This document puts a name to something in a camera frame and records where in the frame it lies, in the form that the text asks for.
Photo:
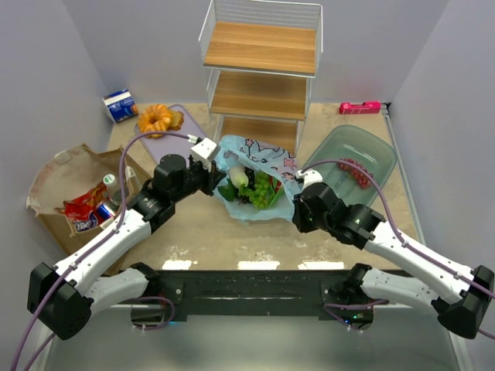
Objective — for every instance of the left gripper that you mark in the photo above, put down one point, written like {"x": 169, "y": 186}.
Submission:
{"x": 211, "y": 180}

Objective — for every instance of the green lime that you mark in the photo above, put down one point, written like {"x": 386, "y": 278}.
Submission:
{"x": 228, "y": 191}

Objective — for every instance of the white radish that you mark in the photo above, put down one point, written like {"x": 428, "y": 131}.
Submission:
{"x": 238, "y": 177}

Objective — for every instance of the light blue plastic bag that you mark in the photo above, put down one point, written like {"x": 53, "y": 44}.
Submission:
{"x": 261, "y": 157}

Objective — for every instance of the green grape bunch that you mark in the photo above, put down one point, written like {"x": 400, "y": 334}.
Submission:
{"x": 263, "y": 191}

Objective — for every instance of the red dragon fruit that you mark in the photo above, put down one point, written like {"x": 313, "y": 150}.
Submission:
{"x": 278, "y": 191}

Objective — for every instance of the green label water bottle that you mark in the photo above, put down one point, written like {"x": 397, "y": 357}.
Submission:
{"x": 113, "y": 189}

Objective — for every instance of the red bull can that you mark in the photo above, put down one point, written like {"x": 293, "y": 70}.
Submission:
{"x": 104, "y": 211}

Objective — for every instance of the red candy bag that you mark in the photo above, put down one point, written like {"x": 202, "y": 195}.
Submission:
{"x": 84, "y": 212}

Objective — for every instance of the brown paper grocery bag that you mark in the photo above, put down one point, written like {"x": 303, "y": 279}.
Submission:
{"x": 70, "y": 174}

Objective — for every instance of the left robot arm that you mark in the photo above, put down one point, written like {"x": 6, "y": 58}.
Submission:
{"x": 66, "y": 296}

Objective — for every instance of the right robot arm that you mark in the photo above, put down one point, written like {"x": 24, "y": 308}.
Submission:
{"x": 456, "y": 294}

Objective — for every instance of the clear green food container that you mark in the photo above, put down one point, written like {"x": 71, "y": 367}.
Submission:
{"x": 348, "y": 141}

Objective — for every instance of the lavender cutting board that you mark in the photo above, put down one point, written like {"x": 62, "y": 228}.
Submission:
{"x": 166, "y": 145}

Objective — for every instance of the bread slice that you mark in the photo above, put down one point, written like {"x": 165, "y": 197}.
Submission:
{"x": 177, "y": 119}

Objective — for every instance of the glazed bundt cake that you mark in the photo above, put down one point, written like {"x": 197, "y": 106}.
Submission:
{"x": 155, "y": 118}

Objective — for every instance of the blue white milk carton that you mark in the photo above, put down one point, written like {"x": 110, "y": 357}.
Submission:
{"x": 120, "y": 106}

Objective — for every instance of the red grape bunch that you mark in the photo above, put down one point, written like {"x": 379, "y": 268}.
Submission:
{"x": 361, "y": 178}

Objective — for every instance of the pink box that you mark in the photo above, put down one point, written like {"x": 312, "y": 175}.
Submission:
{"x": 367, "y": 107}

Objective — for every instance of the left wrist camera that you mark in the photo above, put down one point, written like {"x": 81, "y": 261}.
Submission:
{"x": 204, "y": 150}

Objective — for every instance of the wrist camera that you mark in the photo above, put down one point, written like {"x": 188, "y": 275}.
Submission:
{"x": 308, "y": 177}
{"x": 204, "y": 150}

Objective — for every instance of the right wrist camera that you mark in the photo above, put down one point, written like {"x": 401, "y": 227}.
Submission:
{"x": 308, "y": 177}

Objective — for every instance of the white wire wooden shelf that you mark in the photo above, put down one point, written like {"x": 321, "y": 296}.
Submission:
{"x": 260, "y": 60}

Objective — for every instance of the black base frame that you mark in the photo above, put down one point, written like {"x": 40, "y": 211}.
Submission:
{"x": 327, "y": 295}

